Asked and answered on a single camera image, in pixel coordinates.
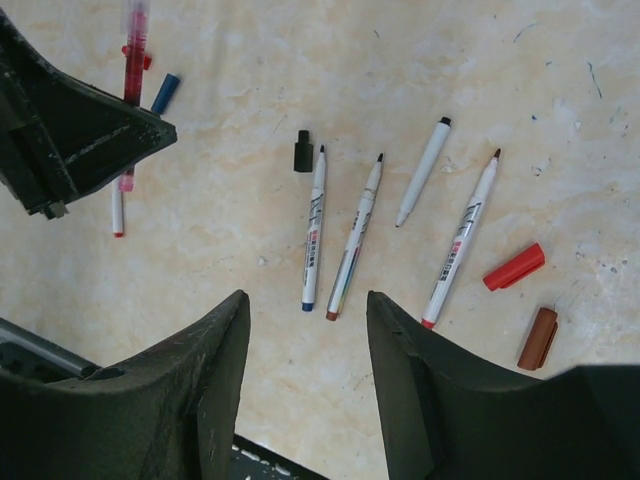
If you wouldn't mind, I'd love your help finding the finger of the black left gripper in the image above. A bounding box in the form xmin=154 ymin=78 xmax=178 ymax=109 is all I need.
xmin=29 ymin=58 xmax=177 ymax=200

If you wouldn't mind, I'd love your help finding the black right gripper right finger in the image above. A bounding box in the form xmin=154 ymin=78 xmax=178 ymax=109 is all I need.
xmin=366 ymin=291 xmax=639 ymax=479

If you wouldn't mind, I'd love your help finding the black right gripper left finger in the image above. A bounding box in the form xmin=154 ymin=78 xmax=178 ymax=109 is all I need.
xmin=1 ymin=290 xmax=250 ymax=479

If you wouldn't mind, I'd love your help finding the white red-end marker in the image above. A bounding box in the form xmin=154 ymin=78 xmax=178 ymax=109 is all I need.
xmin=420 ymin=148 xmax=502 ymax=329

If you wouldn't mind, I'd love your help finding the small white red-end pen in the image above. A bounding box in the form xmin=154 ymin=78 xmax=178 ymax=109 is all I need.
xmin=111 ymin=180 xmax=124 ymax=238

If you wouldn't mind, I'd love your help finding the white brown-end marker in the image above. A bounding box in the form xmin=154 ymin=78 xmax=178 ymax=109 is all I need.
xmin=325 ymin=153 xmax=384 ymax=321

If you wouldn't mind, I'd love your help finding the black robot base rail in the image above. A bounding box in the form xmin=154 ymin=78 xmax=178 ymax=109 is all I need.
xmin=1 ymin=319 xmax=100 ymax=383

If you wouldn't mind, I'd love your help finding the red clear pen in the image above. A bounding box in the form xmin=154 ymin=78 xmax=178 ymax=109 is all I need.
xmin=117 ymin=0 xmax=152 ymax=195

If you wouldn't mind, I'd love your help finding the black pen cap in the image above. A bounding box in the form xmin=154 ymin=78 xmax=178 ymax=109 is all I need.
xmin=293 ymin=130 xmax=314 ymax=173

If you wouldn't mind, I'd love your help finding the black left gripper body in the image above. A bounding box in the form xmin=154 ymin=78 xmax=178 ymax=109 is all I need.
xmin=1 ymin=12 xmax=70 ymax=219

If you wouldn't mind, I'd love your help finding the white blue-end marker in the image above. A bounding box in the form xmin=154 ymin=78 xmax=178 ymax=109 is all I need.
xmin=301 ymin=144 xmax=326 ymax=312

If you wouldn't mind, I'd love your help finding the red marker cap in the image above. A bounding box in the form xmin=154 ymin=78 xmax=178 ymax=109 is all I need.
xmin=483 ymin=243 xmax=546 ymax=291

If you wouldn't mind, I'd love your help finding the brown marker cap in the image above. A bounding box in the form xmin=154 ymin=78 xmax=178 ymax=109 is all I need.
xmin=517 ymin=307 xmax=558 ymax=371

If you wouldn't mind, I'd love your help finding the blue pen cap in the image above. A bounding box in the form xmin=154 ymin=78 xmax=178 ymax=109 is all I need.
xmin=151 ymin=74 xmax=181 ymax=115

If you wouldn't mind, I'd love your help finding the small white black-end pen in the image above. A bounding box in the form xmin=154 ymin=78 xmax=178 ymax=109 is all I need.
xmin=395 ymin=116 xmax=451 ymax=228

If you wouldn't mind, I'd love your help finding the small red pen cap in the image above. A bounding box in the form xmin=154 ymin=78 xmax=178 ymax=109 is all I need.
xmin=121 ymin=45 xmax=153 ymax=71

